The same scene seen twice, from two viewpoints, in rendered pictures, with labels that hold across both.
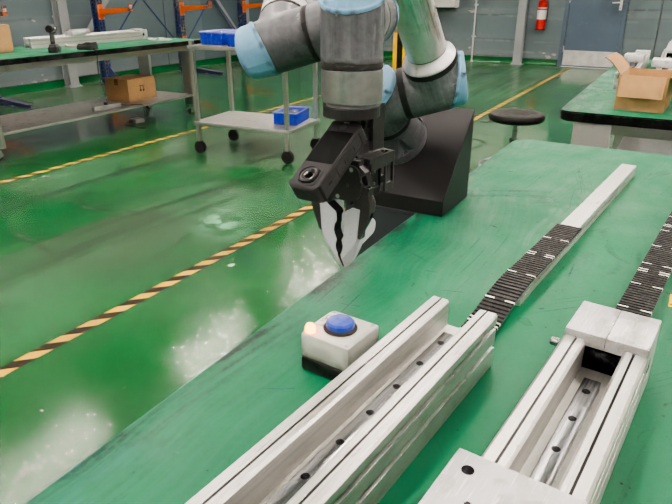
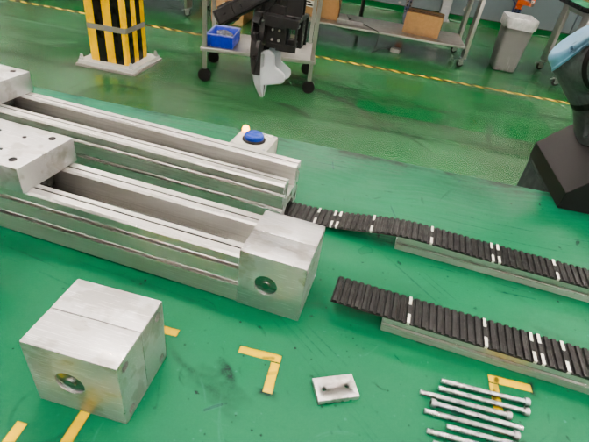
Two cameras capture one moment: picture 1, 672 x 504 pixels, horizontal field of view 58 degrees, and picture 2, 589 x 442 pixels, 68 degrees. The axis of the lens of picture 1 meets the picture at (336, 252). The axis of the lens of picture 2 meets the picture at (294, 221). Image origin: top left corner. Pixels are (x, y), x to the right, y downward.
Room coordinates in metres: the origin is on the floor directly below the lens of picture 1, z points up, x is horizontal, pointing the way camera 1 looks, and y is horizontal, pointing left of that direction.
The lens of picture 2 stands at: (0.52, -0.79, 1.23)
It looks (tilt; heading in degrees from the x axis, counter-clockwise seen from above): 36 degrees down; 67
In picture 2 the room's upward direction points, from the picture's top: 9 degrees clockwise
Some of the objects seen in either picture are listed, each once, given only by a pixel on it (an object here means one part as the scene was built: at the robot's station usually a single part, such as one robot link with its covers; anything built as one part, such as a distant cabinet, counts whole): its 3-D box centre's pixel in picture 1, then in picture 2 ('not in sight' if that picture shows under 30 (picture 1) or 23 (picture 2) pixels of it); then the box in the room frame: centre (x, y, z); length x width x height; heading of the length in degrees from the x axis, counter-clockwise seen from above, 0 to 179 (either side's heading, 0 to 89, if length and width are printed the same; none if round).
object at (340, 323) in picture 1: (340, 325); (253, 138); (0.74, -0.01, 0.84); 0.04 x 0.04 x 0.02
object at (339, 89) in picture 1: (349, 87); not in sight; (0.76, -0.02, 1.17); 0.08 x 0.08 x 0.05
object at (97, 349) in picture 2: not in sight; (108, 340); (0.47, -0.45, 0.83); 0.11 x 0.10 x 0.10; 59
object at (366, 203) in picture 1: (356, 204); (259, 48); (0.73, -0.03, 1.02); 0.05 x 0.02 x 0.09; 55
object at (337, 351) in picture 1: (345, 347); (251, 153); (0.74, -0.01, 0.81); 0.10 x 0.08 x 0.06; 55
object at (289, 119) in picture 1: (260, 90); not in sight; (5.12, 0.62, 0.50); 1.03 x 0.55 x 1.01; 65
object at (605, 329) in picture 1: (598, 351); (284, 258); (0.70, -0.35, 0.83); 0.12 x 0.09 x 0.10; 55
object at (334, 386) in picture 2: not in sight; (335, 388); (0.71, -0.54, 0.78); 0.05 x 0.03 x 0.01; 174
